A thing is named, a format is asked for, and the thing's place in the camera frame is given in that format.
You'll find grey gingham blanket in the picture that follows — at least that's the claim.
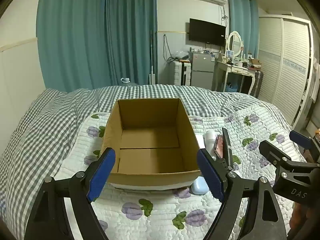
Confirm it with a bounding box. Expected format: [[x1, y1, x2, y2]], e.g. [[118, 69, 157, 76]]
[[0, 84, 275, 233]]

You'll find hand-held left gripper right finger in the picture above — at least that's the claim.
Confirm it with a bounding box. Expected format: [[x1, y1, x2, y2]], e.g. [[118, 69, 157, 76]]
[[197, 149, 288, 240]]

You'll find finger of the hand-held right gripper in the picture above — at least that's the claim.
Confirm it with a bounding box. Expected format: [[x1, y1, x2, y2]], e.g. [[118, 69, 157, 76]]
[[289, 130, 320, 163], [259, 140, 294, 178]]

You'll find white suitcase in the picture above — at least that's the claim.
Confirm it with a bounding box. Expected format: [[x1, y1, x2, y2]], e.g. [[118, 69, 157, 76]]
[[170, 60, 192, 87]]

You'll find clear plastic bag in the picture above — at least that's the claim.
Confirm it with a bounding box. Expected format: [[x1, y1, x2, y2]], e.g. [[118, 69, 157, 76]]
[[174, 50, 190, 61]]

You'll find light blue earbud case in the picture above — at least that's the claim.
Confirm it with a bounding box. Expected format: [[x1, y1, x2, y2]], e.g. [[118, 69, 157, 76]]
[[190, 176, 209, 195]]

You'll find white louvred wardrobe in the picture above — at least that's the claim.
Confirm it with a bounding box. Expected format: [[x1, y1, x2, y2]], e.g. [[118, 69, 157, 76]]
[[257, 14, 316, 127]]

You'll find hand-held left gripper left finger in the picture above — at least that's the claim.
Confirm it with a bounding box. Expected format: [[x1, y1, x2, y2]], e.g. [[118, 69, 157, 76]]
[[25, 147, 117, 240]]

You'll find dark suitcase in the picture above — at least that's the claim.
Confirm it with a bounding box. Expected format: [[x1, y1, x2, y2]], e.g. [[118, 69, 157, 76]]
[[249, 70, 264, 97]]

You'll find black wall television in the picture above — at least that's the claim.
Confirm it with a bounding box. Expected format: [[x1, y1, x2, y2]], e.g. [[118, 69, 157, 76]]
[[189, 18, 226, 47]]

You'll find white oval mirror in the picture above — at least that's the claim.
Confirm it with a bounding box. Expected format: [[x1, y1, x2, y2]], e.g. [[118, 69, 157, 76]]
[[226, 31, 244, 58]]

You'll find wide teal curtain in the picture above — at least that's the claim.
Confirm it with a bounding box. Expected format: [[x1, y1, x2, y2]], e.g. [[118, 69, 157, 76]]
[[36, 0, 158, 93]]

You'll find grey small fridge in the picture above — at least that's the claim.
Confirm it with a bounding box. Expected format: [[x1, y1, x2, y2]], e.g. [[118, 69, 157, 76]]
[[190, 51, 216, 89]]

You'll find white mop pole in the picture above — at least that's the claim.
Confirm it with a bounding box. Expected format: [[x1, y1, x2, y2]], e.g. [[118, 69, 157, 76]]
[[149, 30, 156, 84]]

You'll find pink flat case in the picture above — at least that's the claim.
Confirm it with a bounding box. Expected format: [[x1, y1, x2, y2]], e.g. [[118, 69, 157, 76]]
[[214, 134, 227, 159]]

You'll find narrow teal curtain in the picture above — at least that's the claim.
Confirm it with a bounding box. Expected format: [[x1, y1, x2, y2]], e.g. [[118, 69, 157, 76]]
[[229, 0, 259, 58]]

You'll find brown cardboard box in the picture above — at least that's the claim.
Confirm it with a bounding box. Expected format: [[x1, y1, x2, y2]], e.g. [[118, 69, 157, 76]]
[[100, 98, 202, 190]]

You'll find white floral quilt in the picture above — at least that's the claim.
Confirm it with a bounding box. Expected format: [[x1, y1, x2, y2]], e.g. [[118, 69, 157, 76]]
[[59, 102, 308, 240]]

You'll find black wall cable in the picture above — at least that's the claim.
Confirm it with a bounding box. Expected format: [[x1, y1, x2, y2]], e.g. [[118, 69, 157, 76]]
[[162, 34, 176, 62]]

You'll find white vanity table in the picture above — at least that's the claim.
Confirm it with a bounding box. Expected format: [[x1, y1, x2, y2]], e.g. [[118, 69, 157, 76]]
[[212, 59, 258, 95]]

